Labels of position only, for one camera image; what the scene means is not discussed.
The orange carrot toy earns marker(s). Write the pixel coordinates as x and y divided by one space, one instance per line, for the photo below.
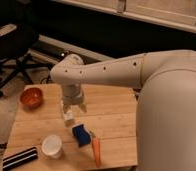
96 149

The black office chair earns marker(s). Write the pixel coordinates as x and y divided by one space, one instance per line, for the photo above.
16 38

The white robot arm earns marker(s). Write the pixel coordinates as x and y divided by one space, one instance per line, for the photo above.
166 108

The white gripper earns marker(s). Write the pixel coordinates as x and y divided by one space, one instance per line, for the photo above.
72 95

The black white striped box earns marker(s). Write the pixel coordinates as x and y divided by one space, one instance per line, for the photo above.
20 158

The white paper cup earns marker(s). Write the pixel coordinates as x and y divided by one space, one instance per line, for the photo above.
52 146

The long metal rail beam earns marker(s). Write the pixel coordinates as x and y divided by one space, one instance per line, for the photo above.
52 50

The orange bowl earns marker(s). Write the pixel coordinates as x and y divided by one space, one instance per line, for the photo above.
31 97

